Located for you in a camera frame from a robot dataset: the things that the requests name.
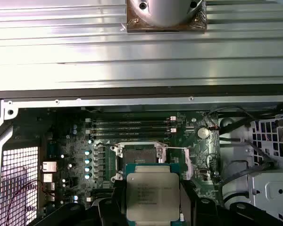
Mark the silver rear port block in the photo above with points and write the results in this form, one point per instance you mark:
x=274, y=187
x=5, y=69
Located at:
x=49, y=166

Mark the white clip RAM slot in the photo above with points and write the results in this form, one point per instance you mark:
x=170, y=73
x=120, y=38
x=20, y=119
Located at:
x=132, y=130
x=132, y=119

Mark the metal socket cover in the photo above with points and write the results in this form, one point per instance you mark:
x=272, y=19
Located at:
x=188, y=164

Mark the silver metal drive cage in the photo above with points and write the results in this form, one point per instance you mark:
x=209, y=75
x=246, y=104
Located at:
x=273, y=188

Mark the round coin battery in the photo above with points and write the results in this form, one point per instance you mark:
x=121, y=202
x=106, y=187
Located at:
x=202, y=133

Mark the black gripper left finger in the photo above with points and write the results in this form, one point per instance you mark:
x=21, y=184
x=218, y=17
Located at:
x=113, y=212

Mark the green motherboard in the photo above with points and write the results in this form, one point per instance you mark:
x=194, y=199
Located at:
x=186, y=139

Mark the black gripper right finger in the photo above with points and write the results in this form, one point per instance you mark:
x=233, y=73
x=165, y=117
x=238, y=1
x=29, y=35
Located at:
x=193, y=212

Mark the CPU socket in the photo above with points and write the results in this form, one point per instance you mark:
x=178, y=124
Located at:
x=141, y=155

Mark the metal locking lever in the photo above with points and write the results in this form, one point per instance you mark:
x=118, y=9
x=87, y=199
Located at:
x=105, y=145

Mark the black clip RAM slot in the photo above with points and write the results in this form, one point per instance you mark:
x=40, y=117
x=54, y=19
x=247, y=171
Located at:
x=132, y=136
x=132, y=125

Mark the blue rear port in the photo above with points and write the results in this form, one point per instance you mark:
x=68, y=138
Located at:
x=53, y=150

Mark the black PC case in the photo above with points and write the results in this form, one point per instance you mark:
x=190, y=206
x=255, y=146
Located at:
x=132, y=101

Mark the silver green CPU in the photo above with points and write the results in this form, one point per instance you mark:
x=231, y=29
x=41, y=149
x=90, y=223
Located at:
x=152, y=188

